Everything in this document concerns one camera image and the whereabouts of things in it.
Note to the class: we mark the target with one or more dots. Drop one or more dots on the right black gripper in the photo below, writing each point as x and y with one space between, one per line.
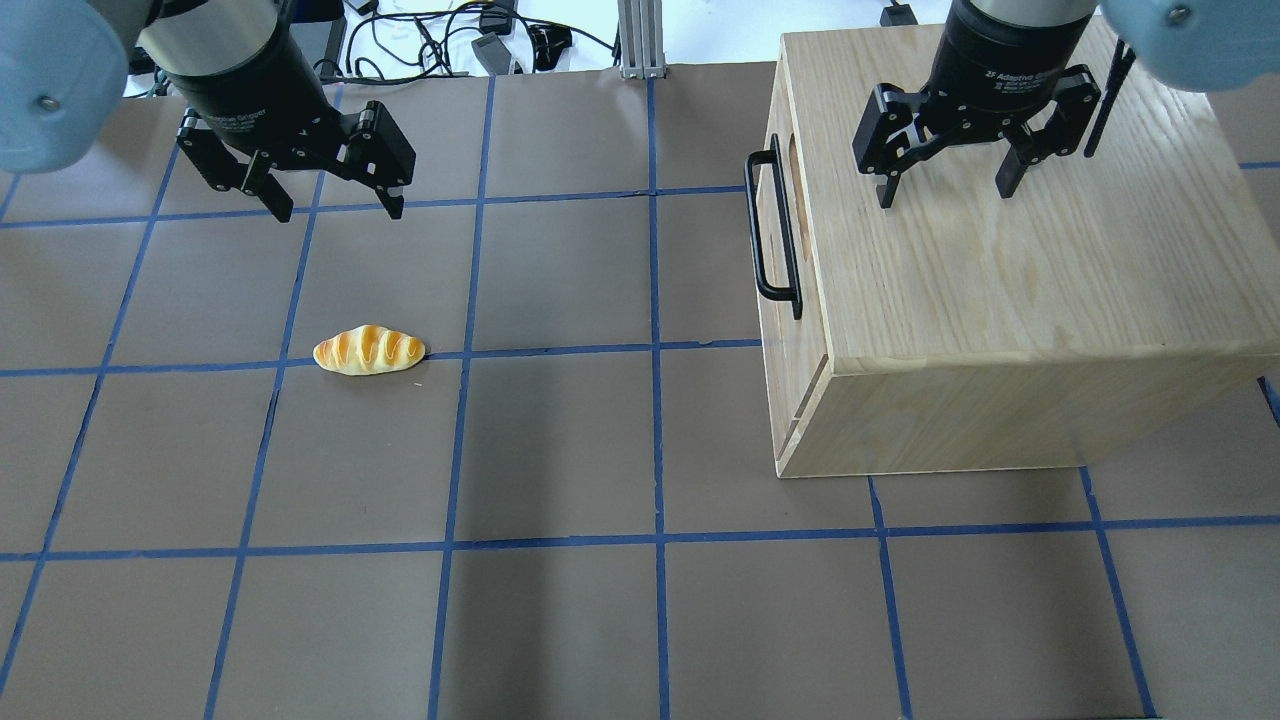
990 62

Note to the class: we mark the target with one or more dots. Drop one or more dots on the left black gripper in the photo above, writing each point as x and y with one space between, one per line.
262 95

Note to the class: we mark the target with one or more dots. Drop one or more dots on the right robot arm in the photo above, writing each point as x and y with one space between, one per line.
1196 46

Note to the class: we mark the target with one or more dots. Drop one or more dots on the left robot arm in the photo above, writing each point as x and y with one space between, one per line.
65 65

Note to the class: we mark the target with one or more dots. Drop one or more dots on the wooden drawer cabinet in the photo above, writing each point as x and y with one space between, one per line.
958 331

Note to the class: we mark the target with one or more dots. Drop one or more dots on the toy bread loaf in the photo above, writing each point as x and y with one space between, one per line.
369 350

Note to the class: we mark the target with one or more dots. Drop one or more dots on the black power adapter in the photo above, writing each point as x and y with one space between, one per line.
494 57

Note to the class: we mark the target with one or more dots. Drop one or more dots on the aluminium frame post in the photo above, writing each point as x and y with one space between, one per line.
641 53

